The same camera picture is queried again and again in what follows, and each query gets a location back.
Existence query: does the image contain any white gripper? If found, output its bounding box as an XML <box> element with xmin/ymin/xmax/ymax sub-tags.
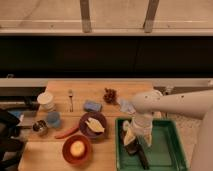
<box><xmin>124</xmin><ymin>114</ymin><xmax>153</xmax><ymax>147</ymax></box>

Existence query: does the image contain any black whiteboard eraser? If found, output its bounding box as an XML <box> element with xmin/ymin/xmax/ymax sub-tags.
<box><xmin>120</xmin><ymin>131</ymin><xmax>137</xmax><ymax>155</ymax></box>

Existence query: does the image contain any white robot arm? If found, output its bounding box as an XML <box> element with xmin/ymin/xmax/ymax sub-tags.
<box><xmin>121</xmin><ymin>90</ymin><xmax>213</xmax><ymax>171</ymax></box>

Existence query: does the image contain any green plastic tray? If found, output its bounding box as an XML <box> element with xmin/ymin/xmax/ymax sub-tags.
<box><xmin>115</xmin><ymin>118</ymin><xmax>189</xmax><ymax>171</ymax></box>

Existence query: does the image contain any black marker pen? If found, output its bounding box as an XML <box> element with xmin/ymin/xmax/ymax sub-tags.
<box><xmin>136</xmin><ymin>141</ymin><xmax>149</xmax><ymax>170</ymax></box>

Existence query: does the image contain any small white round object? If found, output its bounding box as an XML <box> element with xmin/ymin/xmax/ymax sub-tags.
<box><xmin>122</xmin><ymin>120</ymin><xmax>130</xmax><ymax>131</ymax></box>

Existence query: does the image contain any crumpled light blue cloth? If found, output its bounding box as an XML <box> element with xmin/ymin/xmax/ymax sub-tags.
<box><xmin>117</xmin><ymin>98</ymin><xmax>135</xmax><ymax>115</ymax></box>

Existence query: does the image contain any dark purple plate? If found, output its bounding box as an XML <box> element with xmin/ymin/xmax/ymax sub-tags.
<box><xmin>79</xmin><ymin>112</ymin><xmax>107</xmax><ymax>139</ymax></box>

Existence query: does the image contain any yellow banana peel toy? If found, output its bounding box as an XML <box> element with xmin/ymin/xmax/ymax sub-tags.
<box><xmin>85</xmin><ymin>118</ymin><xmax>105</xmax><ymax>132</ymax></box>

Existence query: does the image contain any dark red grape bunch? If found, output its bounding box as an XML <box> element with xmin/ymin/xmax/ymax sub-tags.
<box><xmin>103</xmin><ymin>88</ymin><xmax>117</xmax><ymax>104</ymax></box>

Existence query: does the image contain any blue sponge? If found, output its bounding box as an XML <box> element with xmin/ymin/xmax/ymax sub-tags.
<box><xmin>83</xmin><ymin>100</ymin><xmax>102</xmax><ymax>112</ymax></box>

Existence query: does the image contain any yellow round fruit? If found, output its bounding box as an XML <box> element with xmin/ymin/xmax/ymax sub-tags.
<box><xmin>70</xmin><ymin>141</ymin><xmax>85</xmax><ymax>157</ymax></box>

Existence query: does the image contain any red bowl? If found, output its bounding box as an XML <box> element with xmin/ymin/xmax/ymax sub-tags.
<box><xmin>62</xmin><ymin>135</ymin><xmax>92</xmax><ymax>165</ymax></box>

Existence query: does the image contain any red chili pepper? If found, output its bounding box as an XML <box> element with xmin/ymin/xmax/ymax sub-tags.
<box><xmin>54</xmin><ymin>125</ymin><xmax>79</xmax><ymax>139</ymax></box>

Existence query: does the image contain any silver fork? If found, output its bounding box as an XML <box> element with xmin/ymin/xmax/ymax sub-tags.
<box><xmin>68</xmin><ymin>90</ymin><xmax>73</xmax><ymax>112</ymax></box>

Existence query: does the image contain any blue plastic cup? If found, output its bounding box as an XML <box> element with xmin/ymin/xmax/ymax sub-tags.
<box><xmin>46</xmin><ymin>111</ymin><xmax>61</xmax><ymax>128</ymax></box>

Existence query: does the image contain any small metal tin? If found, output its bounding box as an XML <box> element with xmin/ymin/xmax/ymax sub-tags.
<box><xmin>33</xmin><ymin>120</ymin><xmax>48</xmax><ymax>136</ymax></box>

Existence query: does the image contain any white paper cup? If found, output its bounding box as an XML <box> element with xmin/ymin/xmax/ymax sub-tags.
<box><xmin>37</xmin><ymin>92</ymin><xmax>55</xmax><ymax>111</ymax></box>

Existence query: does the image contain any black object at left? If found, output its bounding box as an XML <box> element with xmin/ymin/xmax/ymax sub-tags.
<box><xmin>0</xmin><ymin>108</ymin><xmax>24</xmax><ymax>171</ymax></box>

